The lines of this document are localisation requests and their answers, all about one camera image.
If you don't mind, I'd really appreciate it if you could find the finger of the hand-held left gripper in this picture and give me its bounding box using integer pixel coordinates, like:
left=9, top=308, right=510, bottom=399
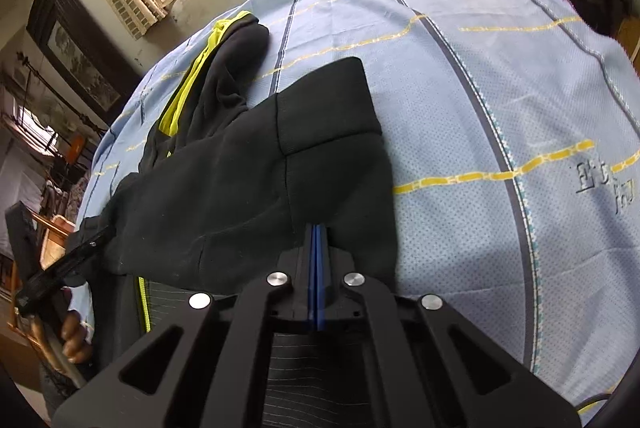
left=62, top=227, right=117, bottom=270

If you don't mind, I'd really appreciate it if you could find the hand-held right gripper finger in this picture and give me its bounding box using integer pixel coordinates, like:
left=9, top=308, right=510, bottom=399
left=316, top=224, right=583, bottom=428
left=52, top=224, right=317, bottom=428

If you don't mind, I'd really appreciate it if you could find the black jacket with yellow trim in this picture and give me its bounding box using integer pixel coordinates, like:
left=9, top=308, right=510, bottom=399
left=80, top=11, right=401, bottom=428

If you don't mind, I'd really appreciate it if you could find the person's left hand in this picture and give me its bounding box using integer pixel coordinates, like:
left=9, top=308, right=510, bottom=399
left=59, top=312, right=95, bottom=365

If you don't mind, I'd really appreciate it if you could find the wooden furniture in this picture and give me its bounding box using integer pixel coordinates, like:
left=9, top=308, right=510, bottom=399
left=0, top=203, right=78, bottom=359

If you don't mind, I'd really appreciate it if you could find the light blue checked bedsheet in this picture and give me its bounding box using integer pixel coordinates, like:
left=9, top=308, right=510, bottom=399
left=75, top=0, right=640, bottom=414

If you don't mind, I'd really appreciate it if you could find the dark framed picture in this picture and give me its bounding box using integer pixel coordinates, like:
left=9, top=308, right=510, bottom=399
left=26, top=0, right=143, bottom=111

